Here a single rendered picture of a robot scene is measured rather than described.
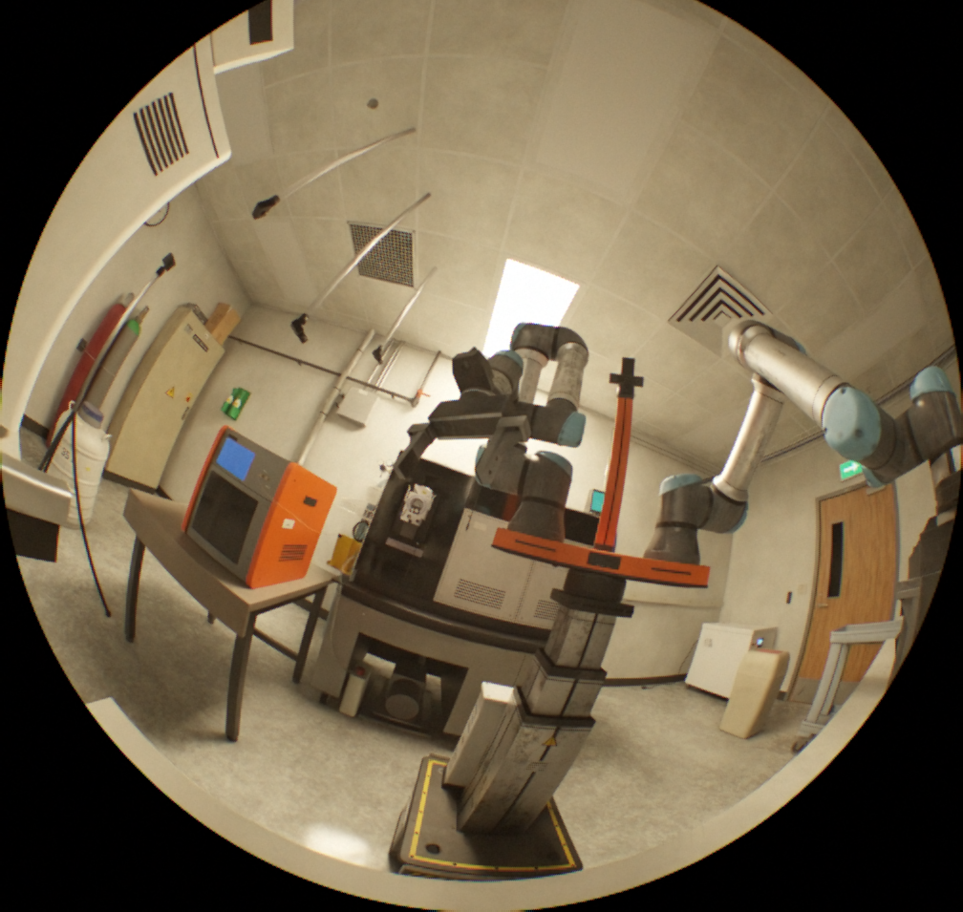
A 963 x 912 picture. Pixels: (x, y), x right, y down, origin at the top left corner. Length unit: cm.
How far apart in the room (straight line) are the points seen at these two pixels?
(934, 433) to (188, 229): 434
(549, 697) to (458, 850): 54
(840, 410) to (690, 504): 48
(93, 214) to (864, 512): 430
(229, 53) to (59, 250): 36
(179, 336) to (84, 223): 316
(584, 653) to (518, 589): 80
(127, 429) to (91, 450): 142
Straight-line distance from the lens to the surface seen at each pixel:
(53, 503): 26
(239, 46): 68
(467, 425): 44
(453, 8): 191
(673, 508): 76
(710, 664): 368
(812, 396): 47
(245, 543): 100
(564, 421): 59
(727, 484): 82
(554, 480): 74
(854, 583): 374
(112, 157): 56
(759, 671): 269
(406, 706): 173
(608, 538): 81
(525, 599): 148
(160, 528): 118
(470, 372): 47
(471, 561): 140
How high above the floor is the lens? 110
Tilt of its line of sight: 23 degrees up
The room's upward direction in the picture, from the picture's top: 19 degrees clockwise
